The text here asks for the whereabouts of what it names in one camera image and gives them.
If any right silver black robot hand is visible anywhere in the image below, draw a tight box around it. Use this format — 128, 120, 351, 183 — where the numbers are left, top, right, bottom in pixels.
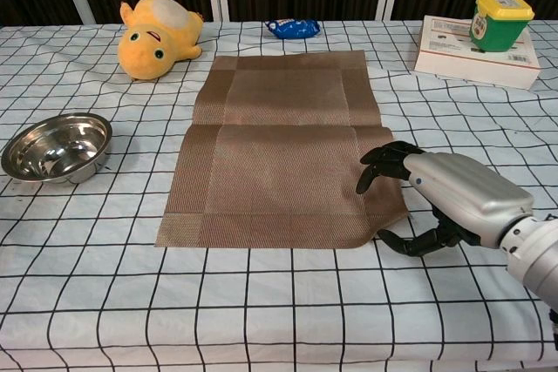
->
355, 140, 535, 258

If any white cardboard box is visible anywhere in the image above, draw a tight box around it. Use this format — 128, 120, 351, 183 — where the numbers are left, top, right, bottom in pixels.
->
413, 14, 542, 90

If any green tub with yellow lid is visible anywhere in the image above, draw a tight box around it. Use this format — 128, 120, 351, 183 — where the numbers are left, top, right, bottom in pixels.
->
468, 0, 535, 53

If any stainless steel bowl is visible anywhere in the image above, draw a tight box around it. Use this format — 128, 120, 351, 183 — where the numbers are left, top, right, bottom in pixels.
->
1, 112, 113, 185

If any yellow plush toy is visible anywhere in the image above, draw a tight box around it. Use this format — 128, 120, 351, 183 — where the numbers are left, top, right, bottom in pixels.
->
118, 0, 206, 82

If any blue snack packet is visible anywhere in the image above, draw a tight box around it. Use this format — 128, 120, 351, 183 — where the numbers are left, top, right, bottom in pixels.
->
263, 18, 323, 40

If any white black-checked tablecloth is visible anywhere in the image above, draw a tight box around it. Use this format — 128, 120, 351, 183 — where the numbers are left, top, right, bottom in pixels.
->
0, 19, 558, 372

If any brown woven placemat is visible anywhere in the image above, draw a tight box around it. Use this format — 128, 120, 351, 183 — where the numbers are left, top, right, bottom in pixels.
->
154, 50, 411, 249

